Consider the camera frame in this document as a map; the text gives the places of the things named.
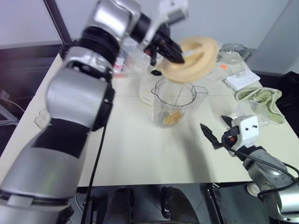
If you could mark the green white cloth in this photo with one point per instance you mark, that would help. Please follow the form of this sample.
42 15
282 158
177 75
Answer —
264 95

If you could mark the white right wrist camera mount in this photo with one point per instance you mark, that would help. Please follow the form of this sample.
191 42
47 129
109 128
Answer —
247 128

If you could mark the crumpled clear plastic scrap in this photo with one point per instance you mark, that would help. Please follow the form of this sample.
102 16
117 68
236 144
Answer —
40 120

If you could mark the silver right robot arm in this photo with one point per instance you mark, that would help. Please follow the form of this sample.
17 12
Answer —
268 168

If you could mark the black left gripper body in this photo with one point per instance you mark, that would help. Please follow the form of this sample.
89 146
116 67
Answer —
160 39

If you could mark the black bag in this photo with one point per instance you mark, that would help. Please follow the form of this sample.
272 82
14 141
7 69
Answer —
290 91

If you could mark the clear plastic bag red print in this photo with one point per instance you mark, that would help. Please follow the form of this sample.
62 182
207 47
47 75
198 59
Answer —
130 67

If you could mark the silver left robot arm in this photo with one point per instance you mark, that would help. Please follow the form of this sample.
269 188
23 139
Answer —
70 93

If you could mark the clear glass bowl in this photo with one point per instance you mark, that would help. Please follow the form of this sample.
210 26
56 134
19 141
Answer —
233 53

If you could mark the beige round juicer lid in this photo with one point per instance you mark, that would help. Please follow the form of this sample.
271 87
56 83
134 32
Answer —
198 67

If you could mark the small white rounded object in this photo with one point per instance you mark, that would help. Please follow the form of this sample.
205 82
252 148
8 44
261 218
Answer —
252 190

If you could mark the clear plastic pitcher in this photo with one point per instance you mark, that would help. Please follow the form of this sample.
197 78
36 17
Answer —
168 102

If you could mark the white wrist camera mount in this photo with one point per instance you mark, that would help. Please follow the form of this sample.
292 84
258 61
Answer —
163 9
247 128

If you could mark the white sheet with orange sticker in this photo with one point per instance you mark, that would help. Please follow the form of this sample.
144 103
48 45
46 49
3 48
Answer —
230 70

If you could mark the black frame post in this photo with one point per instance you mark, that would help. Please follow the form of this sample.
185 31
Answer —
58 23

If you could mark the black metal frame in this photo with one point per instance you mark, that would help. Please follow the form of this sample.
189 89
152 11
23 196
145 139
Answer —
233 205

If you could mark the dark rounded shape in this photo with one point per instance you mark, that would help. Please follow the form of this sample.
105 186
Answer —
177 207
126 205

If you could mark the white juicer base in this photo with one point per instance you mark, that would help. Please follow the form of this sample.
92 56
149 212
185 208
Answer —
146 91

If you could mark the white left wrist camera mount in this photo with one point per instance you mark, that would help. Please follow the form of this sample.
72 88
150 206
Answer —
163 9

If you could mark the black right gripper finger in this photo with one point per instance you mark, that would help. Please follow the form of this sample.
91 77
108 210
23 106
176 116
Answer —
227 121
209 134

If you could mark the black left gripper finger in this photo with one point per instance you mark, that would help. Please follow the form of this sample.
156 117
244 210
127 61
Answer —
171 56
175 47

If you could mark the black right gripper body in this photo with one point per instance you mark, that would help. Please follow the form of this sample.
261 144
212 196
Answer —
230 137

